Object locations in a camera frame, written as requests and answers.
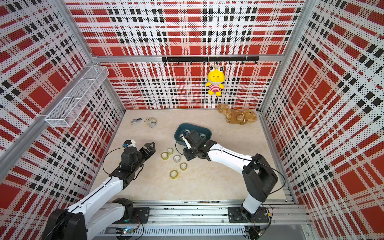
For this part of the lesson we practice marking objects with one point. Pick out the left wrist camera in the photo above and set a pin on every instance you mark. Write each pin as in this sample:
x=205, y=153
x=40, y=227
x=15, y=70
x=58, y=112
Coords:
x=129, y=143

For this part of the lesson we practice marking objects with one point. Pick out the brown plush bear toy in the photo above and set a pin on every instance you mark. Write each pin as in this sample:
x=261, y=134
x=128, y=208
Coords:
x=236, y=116

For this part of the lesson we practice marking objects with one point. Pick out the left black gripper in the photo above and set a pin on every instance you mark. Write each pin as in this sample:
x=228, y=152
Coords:
x=151, y=150

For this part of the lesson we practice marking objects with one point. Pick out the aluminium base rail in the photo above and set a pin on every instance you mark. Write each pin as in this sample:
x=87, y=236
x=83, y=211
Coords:
x=223, y=219

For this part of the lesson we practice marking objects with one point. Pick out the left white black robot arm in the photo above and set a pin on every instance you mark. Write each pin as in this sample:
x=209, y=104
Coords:
x=87, y=218

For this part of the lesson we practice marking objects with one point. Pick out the small metal blue keychain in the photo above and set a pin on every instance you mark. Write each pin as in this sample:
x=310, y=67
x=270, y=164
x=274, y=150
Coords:
x=135, y=121

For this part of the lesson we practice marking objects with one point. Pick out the yellow frog plush toy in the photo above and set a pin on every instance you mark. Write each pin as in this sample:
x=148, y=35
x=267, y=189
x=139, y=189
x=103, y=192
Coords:
x=216, y=78

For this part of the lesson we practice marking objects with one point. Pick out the small green circuit board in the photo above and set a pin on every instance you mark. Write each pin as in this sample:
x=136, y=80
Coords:
x=126, y=231

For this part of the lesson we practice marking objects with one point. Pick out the black hook rail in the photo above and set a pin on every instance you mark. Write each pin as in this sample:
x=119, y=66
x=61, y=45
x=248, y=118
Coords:
x=209, y=59

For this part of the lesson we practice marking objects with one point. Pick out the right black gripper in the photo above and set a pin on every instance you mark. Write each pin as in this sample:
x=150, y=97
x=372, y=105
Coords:
x=187, y=153

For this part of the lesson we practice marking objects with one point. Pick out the white wire mesh basket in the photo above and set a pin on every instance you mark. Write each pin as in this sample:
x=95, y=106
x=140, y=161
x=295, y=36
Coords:
x=73, y=103

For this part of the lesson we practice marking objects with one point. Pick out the teal plastic storage box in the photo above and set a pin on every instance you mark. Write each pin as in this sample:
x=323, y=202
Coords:
x=186, y=126

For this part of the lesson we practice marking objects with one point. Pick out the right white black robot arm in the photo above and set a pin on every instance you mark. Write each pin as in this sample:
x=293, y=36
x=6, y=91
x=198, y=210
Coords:
x=259, y=177

